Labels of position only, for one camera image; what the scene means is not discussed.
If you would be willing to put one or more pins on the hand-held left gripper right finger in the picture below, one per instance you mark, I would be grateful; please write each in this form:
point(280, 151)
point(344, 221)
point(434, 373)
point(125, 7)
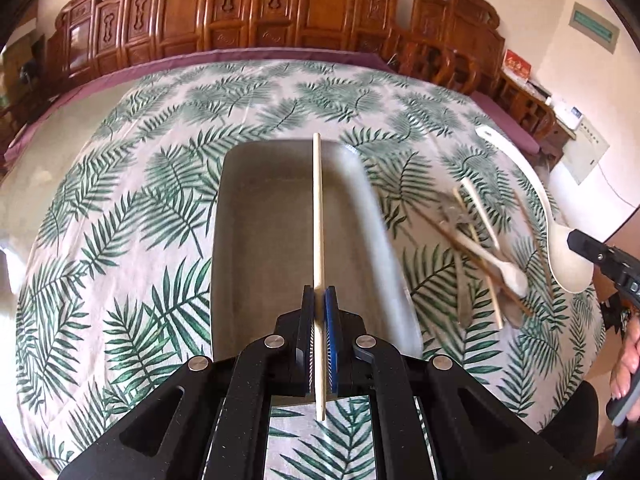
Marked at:
point(331, 340)

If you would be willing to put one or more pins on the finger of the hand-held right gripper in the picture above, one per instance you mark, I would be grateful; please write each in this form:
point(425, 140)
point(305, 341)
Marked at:
point(600, 255)

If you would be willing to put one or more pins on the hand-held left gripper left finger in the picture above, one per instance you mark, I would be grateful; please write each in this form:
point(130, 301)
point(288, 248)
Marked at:
point(306, 340)

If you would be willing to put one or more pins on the grey rectangular tray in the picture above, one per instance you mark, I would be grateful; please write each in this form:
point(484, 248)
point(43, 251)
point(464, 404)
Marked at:
point(265, 240)

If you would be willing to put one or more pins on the light bamboo chopstick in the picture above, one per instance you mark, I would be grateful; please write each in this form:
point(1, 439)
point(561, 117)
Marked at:
point(496, 310)
point(317, 210)

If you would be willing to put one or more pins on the person's right hand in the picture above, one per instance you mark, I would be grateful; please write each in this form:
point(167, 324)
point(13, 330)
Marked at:
point(627, 365)

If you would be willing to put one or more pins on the white rice paddle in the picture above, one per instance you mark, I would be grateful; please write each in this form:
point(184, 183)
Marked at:
point(565, 260)

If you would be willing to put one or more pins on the dark clothing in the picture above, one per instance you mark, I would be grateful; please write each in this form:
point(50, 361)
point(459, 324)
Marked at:
point(570, 425)

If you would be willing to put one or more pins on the white spoon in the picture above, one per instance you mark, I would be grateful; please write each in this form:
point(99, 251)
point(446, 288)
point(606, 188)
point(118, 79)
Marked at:
point(470, 246)
point(515, 280)

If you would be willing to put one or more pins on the white device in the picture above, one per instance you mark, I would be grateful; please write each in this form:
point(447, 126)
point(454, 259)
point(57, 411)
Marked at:
point(567, 112)

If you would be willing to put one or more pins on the wooden side cabinet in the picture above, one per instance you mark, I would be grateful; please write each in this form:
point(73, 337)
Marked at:
point(530, 110)

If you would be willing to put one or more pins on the red box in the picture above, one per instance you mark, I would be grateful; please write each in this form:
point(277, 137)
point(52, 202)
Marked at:
point(516, 65)

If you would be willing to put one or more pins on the leaf print tablecloth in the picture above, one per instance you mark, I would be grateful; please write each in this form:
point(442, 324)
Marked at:
point(150, 185)

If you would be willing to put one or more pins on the carved wooden chair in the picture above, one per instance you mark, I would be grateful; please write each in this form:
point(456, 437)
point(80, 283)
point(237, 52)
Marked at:
point(435, 65)

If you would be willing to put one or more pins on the white wall chart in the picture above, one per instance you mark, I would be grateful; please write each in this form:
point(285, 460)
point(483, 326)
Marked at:
point(582, 150)

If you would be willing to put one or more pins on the green wall sign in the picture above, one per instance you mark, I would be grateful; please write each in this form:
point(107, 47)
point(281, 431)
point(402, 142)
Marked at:
point(592, 27)

